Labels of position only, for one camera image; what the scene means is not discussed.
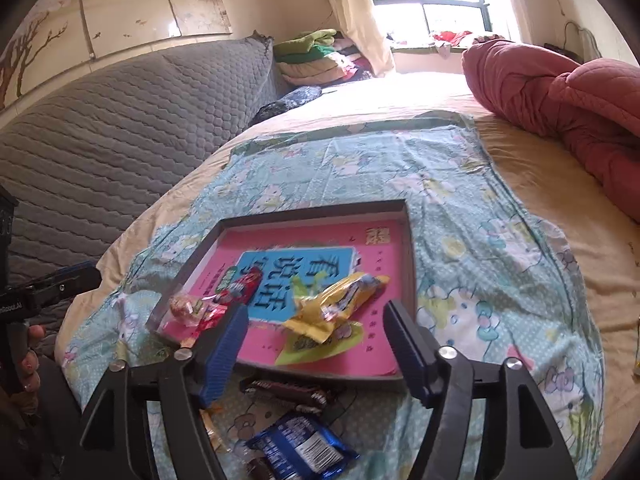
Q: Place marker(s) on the red quilt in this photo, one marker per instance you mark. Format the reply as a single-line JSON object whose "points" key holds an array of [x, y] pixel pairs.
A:
{"points": [[575, 105]]}

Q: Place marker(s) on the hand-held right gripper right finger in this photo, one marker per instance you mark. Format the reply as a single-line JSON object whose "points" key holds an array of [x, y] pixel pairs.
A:
{"points": [[407, 355]]}

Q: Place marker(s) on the green yellow wrapped candy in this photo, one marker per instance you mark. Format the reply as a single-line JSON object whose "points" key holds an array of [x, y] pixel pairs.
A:
{"points": [[637, 350]]}

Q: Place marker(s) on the orange snack packet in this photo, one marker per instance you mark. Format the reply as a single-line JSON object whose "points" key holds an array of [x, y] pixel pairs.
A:
{"points": [[212, 432]]}

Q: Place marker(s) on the grey quilted headboard cover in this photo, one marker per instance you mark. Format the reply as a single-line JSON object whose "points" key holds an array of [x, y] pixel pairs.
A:
{"points": [[125, 135]]}

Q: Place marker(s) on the dark brown chocolate bar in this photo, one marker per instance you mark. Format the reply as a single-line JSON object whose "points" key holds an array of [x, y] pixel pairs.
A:
{"points": [[285, 391]]}

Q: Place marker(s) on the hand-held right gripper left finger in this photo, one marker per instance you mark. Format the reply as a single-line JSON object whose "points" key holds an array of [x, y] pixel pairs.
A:
{"points": [[225, 355]]}

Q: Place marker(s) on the dark blue patterned pillow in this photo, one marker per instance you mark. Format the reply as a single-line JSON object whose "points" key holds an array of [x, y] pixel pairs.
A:
{"points": [[290, 102]]}

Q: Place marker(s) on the chocolate cake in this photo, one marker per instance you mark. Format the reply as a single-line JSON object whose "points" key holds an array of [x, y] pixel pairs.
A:
{"points": [[260, 470]]}

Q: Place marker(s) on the person's left hand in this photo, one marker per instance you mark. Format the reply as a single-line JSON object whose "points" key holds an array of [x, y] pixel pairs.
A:
{"points": [[32, 360]]}

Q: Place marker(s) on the cream curtain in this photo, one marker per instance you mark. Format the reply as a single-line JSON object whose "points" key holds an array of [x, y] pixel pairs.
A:
{"points": [[360, 10]]}

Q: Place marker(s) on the clothes on window sill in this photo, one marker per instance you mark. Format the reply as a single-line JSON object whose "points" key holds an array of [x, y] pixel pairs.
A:
{"points": [[455, 37]]}

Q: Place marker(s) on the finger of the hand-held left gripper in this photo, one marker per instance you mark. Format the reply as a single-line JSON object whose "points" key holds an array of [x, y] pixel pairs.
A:
{"points": [[80, 272], [60, 296]]}

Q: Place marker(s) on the painted wall panel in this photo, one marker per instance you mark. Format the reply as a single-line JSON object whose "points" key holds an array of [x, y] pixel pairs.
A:
{"points": [[125, 0]]}

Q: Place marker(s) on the blue cookie packet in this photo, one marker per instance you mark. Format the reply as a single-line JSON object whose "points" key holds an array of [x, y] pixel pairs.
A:
{"points": [[300, 447]]}

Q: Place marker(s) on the cartoon cat printed blanket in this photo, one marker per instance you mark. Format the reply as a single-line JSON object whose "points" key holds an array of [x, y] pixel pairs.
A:
{"points": [[475, 270]]}

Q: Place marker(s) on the beige bed sheet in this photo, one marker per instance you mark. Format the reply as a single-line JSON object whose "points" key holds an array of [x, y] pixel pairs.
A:
{"points": [[550, 170]]}

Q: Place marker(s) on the pile of folded blankets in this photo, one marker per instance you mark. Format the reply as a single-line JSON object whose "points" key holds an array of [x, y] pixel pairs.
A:
{"points": [[315, 57]]}

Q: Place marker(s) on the red candy packet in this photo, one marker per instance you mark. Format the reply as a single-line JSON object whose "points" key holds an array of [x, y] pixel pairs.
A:
{"points": [[240, 287]]}

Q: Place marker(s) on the shallow grey cardboard box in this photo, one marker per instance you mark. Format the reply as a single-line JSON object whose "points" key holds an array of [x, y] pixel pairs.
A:
{"points": [[412, 260]]}

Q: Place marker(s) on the yellow snack packet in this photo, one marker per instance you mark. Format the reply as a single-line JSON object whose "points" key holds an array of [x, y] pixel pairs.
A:
{"points": [[320, 310]]}

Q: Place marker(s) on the clear candy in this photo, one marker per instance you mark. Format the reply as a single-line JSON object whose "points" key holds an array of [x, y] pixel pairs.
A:
{"points": [[182, 308]]}

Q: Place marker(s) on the light green snack packet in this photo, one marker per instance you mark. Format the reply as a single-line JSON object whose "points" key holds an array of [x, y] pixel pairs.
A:
{"points": [[310, 349]]}

